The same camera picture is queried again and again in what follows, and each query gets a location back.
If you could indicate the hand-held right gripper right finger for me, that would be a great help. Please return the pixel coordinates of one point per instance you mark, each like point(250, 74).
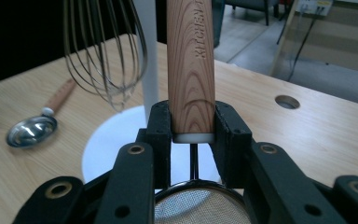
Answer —
point(231, 143)

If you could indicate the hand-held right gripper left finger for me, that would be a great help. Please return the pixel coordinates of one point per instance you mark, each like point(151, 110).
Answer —
point(159, 137)

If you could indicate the white hook stand rack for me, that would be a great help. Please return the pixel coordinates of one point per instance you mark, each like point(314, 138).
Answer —
point(105, 146)

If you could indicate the dark cabinet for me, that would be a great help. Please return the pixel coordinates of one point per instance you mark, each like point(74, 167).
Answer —
point(218, 21)

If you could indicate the dark chair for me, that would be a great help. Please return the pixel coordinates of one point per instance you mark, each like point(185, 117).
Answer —
point(254, 4)

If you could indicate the white power strip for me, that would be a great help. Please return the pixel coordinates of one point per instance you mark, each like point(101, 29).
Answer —
point(315, 6)

